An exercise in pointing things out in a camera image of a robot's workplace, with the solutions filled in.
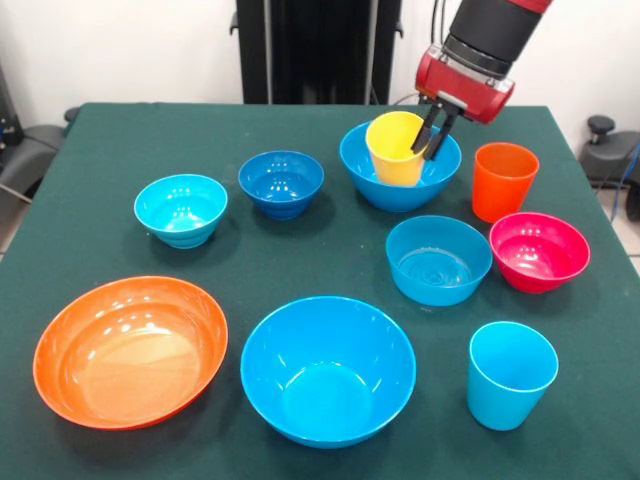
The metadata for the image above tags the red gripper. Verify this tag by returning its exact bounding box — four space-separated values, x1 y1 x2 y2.
410 44 516 162

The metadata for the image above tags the yellow plastic cup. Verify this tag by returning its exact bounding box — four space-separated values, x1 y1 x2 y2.
365 110 431 188

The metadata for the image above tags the large blue plastic bowl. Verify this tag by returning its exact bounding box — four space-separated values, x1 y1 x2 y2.
338 122 463 213
239 295 418 450

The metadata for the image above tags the orange plastic cup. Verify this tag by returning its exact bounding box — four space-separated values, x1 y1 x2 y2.
471 142 541 225

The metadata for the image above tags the blue flat-bottomed ringed bowl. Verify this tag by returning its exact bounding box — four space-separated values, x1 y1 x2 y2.
385 214 494 307

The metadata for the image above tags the pink plastic bowl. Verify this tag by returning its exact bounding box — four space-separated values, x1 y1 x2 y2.
488 211 592 295

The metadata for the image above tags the dark blue plastic bowl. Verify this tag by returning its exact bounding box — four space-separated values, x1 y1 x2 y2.
237 150 326 220

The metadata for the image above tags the black equipment base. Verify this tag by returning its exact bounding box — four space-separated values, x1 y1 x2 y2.
0 64 67 201
579 114 640 189

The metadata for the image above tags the light blue plastic cup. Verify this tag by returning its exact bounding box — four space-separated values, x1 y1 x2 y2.
466 321 560 432

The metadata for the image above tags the small cyan plastic bowl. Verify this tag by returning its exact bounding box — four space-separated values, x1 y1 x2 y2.
133 173 229 250

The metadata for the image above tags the dark green tablecloth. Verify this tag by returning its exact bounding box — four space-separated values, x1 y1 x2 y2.
0 102 640 480

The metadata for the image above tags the large orange plastic bowl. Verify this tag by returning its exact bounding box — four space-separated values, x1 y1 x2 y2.
32 275 230 431

